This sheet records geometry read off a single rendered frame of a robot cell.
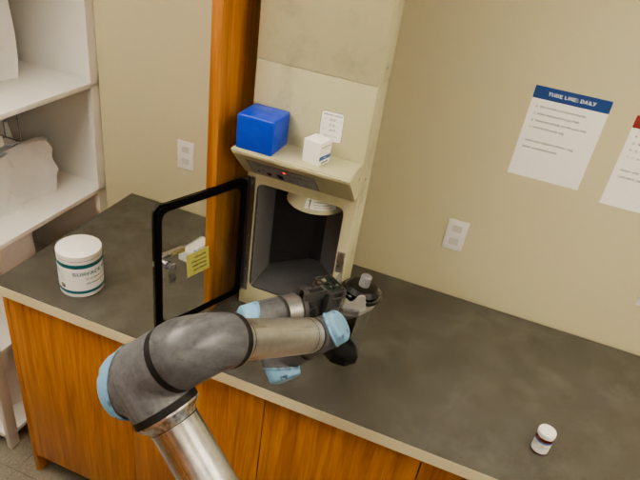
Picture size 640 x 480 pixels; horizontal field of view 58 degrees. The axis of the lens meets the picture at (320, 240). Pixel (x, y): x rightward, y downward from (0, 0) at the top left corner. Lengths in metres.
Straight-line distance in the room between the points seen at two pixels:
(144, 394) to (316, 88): 0.85
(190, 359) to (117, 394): 0.15
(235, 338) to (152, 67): 1.45
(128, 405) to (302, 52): 0.90
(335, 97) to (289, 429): 0.92
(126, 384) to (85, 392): 1.14
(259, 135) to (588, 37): 0.92
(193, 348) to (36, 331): 1.21
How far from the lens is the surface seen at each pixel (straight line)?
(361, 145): 1.48
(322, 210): 1.62
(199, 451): 1.02
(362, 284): 1.49
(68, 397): 2.21
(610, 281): 2.06
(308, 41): 1.46
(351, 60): 1.43
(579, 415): 1.84
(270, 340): 1.04
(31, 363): 2.21
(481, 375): 1.81
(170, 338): 0.93
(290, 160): 1.45
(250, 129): 1.46
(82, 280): 1.87
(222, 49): 1.46
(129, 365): 0.98
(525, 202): 1.93
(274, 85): 1.52
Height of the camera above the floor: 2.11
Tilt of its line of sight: 32 degrees down
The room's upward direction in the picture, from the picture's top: 9 degrees clockwise
